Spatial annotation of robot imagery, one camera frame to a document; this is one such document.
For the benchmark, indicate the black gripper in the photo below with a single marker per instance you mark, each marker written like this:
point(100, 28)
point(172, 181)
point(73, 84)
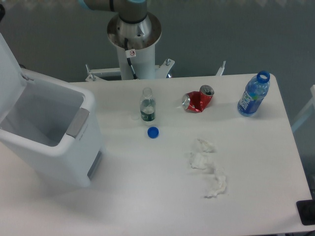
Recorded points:
point(2, 12)

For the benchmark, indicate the white trash can with lid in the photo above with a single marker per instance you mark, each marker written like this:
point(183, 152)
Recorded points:
point(49, 123)

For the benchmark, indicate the blue bottle cap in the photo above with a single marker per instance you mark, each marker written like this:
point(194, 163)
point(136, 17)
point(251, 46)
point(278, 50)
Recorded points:
point(153, 132)

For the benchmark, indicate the crushed red soda can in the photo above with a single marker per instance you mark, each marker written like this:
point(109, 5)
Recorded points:
point(197, 101)

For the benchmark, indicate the clear bottle with green label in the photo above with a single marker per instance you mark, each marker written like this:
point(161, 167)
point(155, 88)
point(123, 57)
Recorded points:
point(147, 105)

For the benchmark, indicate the upper crumpled white tissue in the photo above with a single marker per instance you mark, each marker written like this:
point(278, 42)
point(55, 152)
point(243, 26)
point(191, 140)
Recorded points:
point(202, 145)

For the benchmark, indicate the crumpled white tissue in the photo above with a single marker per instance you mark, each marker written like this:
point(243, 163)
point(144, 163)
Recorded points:
point(202, 145)
point(216, 183)
point(201, 161)

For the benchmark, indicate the middle crumpled white tissue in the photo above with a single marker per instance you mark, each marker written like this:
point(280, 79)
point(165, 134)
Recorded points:
point(201, 161)

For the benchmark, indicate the blue drink bottle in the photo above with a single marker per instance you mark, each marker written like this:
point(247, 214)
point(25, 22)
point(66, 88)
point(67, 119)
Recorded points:
point(254, 93)

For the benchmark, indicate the lower crumpled white tissue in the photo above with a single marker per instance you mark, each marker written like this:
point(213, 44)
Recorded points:
point(216, 183)

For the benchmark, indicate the black device at table corner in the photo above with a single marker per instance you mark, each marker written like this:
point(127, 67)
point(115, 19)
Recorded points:
point(306, 210)

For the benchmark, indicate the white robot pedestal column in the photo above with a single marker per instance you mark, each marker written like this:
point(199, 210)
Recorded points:
point(135, 45)

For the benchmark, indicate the white metal base frame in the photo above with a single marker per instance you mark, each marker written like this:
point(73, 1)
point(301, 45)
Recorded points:
point(162, 71)

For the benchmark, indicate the white frame at right edge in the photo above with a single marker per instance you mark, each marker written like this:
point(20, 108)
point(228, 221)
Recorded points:
point(305, 112)

